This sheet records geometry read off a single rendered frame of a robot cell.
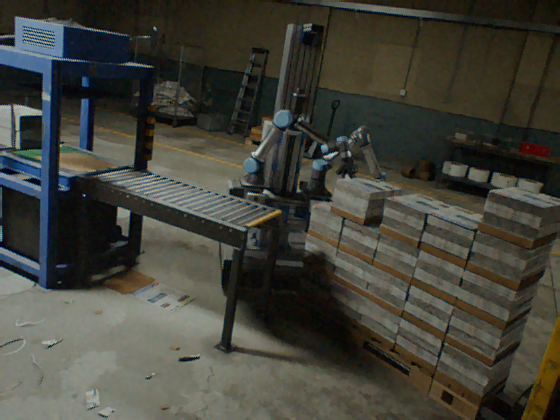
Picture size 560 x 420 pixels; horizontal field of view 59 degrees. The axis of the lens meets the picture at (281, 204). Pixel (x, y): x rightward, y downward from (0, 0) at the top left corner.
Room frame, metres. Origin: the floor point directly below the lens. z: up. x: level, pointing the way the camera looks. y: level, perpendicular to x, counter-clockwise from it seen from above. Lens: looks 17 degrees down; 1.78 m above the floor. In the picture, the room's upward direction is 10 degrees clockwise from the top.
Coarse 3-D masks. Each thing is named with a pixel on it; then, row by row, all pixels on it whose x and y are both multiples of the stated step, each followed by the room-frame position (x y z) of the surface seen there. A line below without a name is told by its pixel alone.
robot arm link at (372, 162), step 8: (360, 128) 3.82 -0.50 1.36; (360, 136) 3.77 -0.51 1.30; (368, 136) 3.77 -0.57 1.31; (360, 144) 3.76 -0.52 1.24; (368, 144) 3.74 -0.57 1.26; (368, 152) 3.74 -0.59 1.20; (368, 160) 3.75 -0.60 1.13; (376, 160) 3.75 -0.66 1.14; (376, 168) 3.73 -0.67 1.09; (376, 176) 3.73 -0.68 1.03
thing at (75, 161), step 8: (72, 152) 3.77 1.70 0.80; (64, 160) 3.51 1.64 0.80; (72, 160) 3.55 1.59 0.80; (80, 160) 3.58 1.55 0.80; (88, 160) 3.62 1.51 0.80; (96, 160) 3.66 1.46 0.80; (72, 168) 3.34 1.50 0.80; (80, 168) 3.37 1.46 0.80; (88, 168) 3.41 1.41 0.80; (96, 168) 3.44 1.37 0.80
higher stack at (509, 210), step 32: (512, 192) 2.61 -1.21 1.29; (512, 224) 2.44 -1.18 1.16; (544, 224) 2.42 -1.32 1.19; (480, 256) 2.52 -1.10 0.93; (512, 256) 2.40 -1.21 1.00; (544, 256) 2.56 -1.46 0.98; (480, 288) 2.48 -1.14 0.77; (480, 320) 2.45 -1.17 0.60; (448, 352) 2.52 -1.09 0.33; (480, 352) 2.41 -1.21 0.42; (512, 352) 2.58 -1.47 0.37; (448, 384) 2.49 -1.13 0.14; (480, 384) 2.38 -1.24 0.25
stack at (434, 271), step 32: (320, 224) 3.29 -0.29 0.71; (352, 224) 3.11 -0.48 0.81; (320, 256) 3.25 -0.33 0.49; (352, 256) 3.07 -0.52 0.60; (384, 256) 2.91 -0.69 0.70; (416, 256) 2.77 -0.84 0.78; (320, 288) 3.22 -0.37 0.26; (384, 288) 2.87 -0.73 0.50; (416, 288) 2.73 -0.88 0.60; (448, 288) 2.60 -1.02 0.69; (320, 320) 3.20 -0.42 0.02; (384, 320) 2.83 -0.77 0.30; (448, 320) 2.57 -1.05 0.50; (416, 352) 2.66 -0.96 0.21; (416, 384) 2.62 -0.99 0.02
